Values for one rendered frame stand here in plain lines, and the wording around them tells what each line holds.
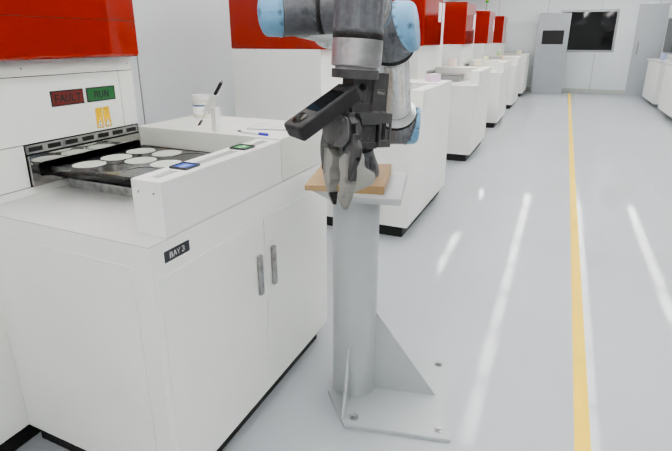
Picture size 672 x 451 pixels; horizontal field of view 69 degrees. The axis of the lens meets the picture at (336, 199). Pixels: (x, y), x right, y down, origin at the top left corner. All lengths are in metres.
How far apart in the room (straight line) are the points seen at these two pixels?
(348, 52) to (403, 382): 1.47
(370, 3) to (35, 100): 1.25
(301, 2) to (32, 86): 1.09
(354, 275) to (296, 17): 1.04
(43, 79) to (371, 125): 1.23
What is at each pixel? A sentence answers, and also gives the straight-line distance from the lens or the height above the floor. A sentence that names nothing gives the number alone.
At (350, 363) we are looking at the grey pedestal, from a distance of 1.87.
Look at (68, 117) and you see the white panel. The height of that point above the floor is 1.04.
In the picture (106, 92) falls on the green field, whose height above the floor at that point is 1.10.
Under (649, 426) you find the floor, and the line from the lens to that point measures 2.16.
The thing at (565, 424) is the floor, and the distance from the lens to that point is 2.04.
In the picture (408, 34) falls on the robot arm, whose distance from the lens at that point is 1.19.
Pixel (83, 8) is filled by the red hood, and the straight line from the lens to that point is 1.82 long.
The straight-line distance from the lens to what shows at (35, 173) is 1.76.
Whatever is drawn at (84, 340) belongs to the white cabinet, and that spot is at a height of 0.50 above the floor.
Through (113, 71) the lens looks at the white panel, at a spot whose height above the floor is 1.17.
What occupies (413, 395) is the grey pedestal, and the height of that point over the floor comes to 0.02.
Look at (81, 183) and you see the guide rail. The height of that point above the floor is 0.84.
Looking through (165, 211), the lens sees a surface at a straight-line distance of 1.23.
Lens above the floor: 1.27
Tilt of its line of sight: 18 degrees down
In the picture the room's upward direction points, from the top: straight up
